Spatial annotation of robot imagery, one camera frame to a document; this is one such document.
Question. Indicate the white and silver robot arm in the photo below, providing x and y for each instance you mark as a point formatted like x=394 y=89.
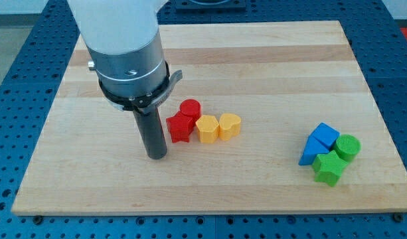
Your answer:
x=123 y=39

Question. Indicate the yellow pentagon block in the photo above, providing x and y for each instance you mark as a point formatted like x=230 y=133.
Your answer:
x=208 y=128

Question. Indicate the red cylinder block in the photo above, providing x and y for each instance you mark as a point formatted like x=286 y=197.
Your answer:
x=191 y=108

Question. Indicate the red star block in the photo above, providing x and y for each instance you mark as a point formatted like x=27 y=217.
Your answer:
x=180 y=127

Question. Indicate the yellow heart block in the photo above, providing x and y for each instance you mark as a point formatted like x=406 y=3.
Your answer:
x=230 y=126

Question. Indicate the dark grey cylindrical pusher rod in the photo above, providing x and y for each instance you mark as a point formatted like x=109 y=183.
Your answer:
x=151 y=131

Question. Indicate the light wooden board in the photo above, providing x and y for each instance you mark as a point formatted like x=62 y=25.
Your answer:
x=282 y=79

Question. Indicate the blue triangle block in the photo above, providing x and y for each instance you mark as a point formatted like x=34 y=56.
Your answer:
x=313 y=147

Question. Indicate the blue cube block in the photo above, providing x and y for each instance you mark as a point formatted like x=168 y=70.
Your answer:
x=325 y=134

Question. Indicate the green star block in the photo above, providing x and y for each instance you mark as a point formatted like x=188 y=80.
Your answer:
x=328 y=168

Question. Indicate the green cylinder block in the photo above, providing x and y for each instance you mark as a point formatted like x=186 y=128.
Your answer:
x=347 y=147

